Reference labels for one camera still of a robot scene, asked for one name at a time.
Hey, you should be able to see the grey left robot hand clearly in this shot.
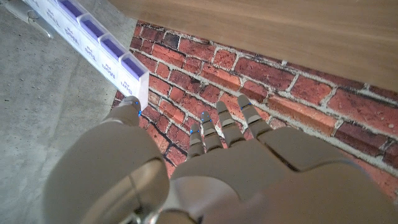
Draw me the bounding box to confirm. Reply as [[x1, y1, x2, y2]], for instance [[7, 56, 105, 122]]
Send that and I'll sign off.
[[41, 93, 398, 224]]

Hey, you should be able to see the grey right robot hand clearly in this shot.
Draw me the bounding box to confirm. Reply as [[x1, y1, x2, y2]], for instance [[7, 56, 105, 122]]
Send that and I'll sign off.
[[4, 0, 55, 40]]

